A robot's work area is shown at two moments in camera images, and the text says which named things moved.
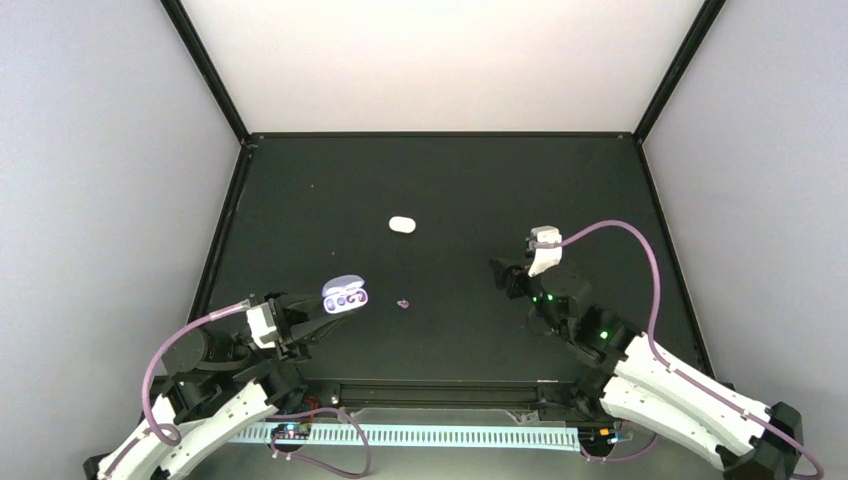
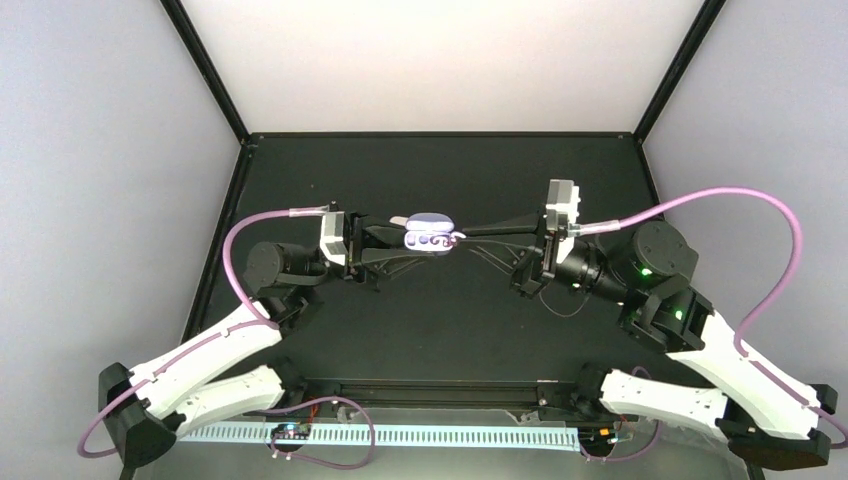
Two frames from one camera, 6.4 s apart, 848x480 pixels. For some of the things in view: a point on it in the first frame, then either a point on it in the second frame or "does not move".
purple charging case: (344, 293) to (429, 232)
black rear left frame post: (186, 31) does not move
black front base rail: (336, 396) does not move
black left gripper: (285, 318) to (364, 249)
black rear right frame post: (679, 67) does not move
